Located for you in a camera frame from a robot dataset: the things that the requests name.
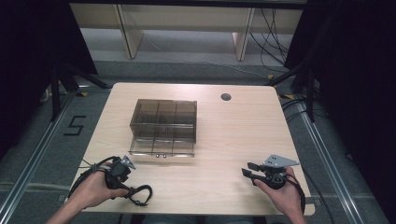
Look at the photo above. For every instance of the transparent brown drawer cabinet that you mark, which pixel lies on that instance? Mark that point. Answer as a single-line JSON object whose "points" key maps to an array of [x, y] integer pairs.
{"points": [[163, 115]]}

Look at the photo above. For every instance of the person's right hand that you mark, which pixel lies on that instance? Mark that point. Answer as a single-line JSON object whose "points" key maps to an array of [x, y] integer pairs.
{"points": [[288, 196]]}

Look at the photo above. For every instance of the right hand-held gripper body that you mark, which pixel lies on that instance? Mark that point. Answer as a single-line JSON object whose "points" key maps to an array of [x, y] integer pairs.
{"points": [[275, 177]]}

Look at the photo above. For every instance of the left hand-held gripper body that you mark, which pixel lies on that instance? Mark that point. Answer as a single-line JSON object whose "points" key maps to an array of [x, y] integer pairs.
{"points": [[118, 174]]}

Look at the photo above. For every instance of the transparent brown drawer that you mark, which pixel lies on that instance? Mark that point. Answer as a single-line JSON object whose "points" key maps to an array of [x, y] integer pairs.
{"points": [[162, 147]]}

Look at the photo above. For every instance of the metal floor rail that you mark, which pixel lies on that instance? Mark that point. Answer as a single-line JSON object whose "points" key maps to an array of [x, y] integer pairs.
{"points": [[327, 158], [34, 158]]}

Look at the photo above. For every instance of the black curtain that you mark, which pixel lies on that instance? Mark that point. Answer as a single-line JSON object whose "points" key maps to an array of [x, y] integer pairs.
{"points": [[358, 77], [37, 56]]}

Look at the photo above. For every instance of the person's left hand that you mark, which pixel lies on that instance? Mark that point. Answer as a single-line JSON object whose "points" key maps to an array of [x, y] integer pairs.
{"points": [[93, 189]]}

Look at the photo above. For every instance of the black metal stand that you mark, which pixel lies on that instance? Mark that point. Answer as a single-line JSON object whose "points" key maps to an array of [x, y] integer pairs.
{"points": [[309, 93], [56, 93]]}

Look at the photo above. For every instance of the light wooden bench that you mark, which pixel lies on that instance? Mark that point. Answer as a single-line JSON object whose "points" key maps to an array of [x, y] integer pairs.
{"points": [[186, 17]]}

